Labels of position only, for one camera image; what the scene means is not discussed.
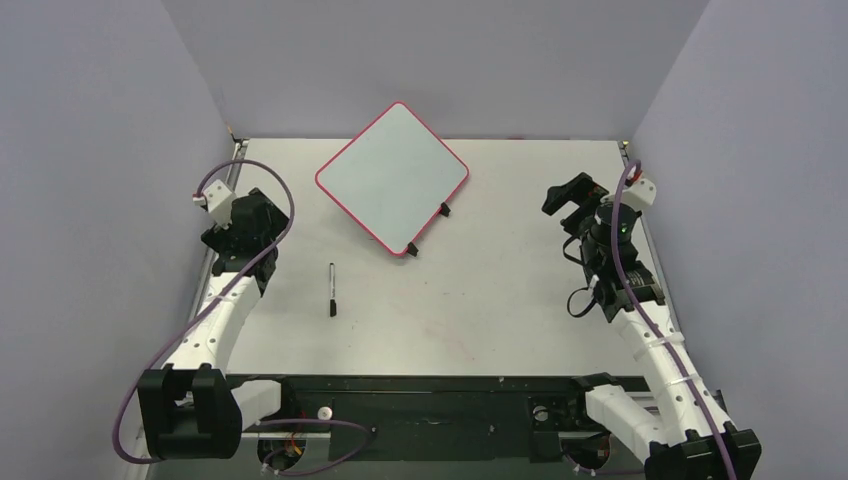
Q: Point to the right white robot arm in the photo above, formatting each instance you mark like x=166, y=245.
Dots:
x=689, y=435

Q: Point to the red framed whiteboard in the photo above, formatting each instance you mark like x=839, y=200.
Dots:
x=394, y=178

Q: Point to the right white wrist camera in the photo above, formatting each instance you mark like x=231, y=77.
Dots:
x=639, y=193

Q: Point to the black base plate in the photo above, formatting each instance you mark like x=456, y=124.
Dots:
x=433, y=418

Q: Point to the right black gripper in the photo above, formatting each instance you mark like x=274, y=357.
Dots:
x=578, y=206

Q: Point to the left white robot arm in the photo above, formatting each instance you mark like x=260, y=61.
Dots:
x=189, y=409

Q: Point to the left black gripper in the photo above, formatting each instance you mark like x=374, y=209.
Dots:
x=220, y=239

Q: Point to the black and white marker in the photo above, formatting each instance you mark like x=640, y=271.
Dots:
x=333, y=306

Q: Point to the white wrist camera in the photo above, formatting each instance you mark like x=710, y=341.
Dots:
x=217, y=200
x=639, y=193

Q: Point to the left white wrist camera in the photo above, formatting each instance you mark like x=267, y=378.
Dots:
x=217, y=200

